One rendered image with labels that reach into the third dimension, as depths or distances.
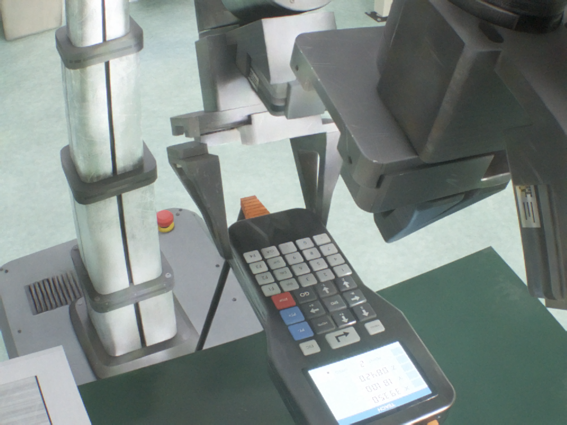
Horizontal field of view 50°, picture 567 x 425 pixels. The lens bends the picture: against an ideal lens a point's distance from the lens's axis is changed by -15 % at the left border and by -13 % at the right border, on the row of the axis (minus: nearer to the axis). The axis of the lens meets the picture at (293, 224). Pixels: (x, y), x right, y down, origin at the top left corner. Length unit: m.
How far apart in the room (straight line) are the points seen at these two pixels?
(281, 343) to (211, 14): 0.21
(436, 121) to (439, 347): 0.42
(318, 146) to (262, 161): 1.60
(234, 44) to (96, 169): 0.53
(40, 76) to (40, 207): 0.87
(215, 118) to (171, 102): 1.95
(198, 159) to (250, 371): 0.21
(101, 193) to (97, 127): 0.10
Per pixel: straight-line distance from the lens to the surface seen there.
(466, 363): 0.60
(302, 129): 0.44
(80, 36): 0.84
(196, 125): 0.42
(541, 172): 0.19
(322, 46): 0.25
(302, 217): 0.48
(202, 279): 1.33
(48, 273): 1.39
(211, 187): 0.43
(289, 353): 0.40
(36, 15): 3.13
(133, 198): 0.97
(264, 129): 0.44
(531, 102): 0.18
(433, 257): 1.82
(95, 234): 0.98
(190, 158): 0.44
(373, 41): 0.26
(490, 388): 0.59
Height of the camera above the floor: 1.20
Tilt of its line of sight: 41 degrees down
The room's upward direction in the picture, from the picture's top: 4 degrees clockwise
